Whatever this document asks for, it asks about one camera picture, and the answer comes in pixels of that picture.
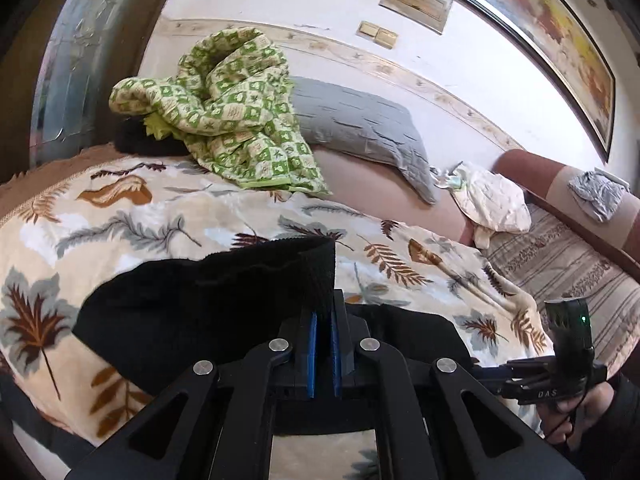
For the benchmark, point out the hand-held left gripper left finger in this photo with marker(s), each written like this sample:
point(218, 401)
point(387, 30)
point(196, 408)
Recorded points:
point(312, 355)

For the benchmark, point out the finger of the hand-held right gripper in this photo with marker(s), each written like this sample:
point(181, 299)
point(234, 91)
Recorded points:
point(492, 375)

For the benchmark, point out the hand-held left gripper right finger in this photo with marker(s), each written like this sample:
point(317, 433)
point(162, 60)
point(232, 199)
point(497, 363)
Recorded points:
point(336, 360)

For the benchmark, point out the black pants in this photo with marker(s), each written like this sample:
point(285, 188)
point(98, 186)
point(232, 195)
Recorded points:
point(200, 310)

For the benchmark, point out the person's right forearm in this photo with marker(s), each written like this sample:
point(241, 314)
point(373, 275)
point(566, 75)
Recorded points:
point(625, 405)

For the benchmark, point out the person's right hand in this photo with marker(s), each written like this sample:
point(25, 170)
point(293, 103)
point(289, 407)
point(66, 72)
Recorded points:
point(580, 415)

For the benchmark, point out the striped sofa cover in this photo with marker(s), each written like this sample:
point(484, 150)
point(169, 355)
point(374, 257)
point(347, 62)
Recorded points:
point(560, 260)

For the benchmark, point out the grey crumpled cloth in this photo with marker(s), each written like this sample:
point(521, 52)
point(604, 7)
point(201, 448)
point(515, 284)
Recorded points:
point(597, 195)

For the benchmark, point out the cream floral cloth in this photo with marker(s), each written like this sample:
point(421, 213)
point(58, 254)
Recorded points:
point(495, 200)

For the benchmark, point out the pink mattress sheet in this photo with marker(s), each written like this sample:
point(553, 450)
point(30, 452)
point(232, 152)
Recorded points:
point(380, 195)

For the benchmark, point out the light blue crumpled cloth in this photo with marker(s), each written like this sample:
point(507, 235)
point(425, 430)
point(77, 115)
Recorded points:
point(450, 177)

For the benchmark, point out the leaf print blanket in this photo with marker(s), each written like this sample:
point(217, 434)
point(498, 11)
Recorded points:
point(150, 210)

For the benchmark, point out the grey quilted pillow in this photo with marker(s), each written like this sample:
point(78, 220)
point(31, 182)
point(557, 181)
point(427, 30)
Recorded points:
point(360, 120)

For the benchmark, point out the green patterned quilt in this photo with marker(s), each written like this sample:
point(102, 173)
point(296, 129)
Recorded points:
point(235, 110)

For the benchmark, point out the framed painting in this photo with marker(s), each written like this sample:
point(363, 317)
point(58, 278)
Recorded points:
point(550, 25)

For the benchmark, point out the brown fringed bedspread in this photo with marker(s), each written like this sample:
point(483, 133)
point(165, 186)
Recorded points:
point(40, 175)

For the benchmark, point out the frosted glass door panel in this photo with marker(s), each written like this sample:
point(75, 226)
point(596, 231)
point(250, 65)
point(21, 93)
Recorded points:
point(85, 60)

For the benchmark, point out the gold light switch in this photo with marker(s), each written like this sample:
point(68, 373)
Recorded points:
point(387, 38)
point(367, 30)

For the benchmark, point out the metal wall plaque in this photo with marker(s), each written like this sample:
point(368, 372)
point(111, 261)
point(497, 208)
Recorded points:
point(417, 0)

